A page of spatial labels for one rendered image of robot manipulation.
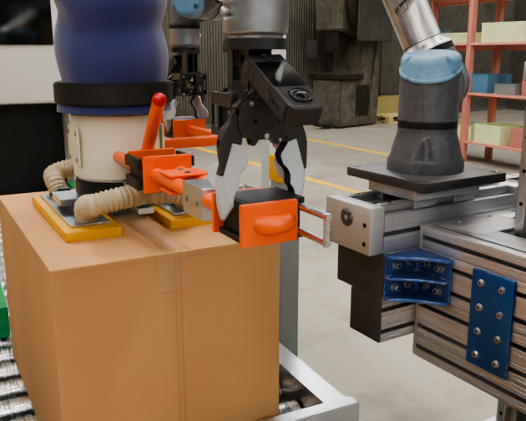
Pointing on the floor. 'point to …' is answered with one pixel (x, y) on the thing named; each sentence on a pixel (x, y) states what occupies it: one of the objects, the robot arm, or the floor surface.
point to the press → (350, 59)
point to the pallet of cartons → (387, 109)
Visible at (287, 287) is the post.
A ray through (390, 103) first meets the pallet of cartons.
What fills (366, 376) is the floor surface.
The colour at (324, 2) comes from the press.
